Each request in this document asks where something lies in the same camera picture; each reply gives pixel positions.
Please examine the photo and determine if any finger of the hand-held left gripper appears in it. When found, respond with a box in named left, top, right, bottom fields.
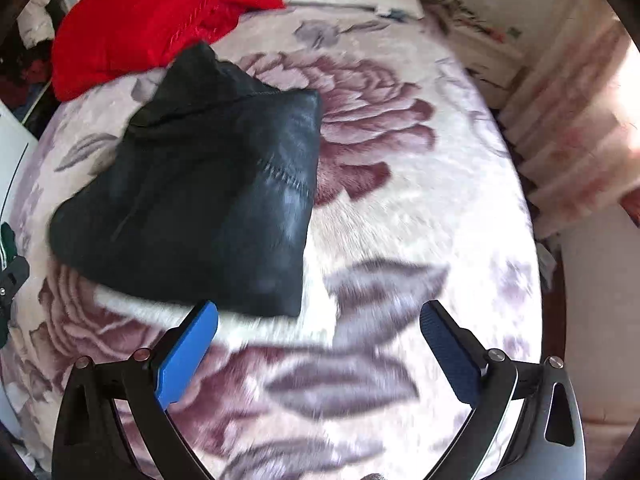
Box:
left=0, top=255, right=30, bottom=311

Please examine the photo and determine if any black leather jacket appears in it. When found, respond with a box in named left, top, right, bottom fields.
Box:
left=48, top=41, right=323, bottom=318

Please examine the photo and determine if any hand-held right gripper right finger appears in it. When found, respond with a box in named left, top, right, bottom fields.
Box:
left=419, top=300, right=587, bottom=480

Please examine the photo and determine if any green jacket with white stripes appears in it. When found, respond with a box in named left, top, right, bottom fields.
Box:
left=0, top=222, right=17, bottom=266

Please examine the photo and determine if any white nightstand with stickers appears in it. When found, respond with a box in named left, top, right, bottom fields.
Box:
left=420, top=0, right=531, bottom=108

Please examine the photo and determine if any pink patterned curtain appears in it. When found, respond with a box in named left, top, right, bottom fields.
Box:
left=497, top=0, right=640, bottom=241

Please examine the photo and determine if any red knitted garment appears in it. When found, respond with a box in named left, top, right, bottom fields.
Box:
left=51, top=0, right=287, bottom=102

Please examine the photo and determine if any white furniture panel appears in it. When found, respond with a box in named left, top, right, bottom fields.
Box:
left=0, top=100, right=38, bottom=221

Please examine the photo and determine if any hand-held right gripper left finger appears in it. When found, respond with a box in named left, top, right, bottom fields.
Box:
left=51, top=301, right=220, bottom=480

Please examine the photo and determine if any floral plush blanket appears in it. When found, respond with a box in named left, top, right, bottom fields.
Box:
left=0, top=7, right=546, bottom=480

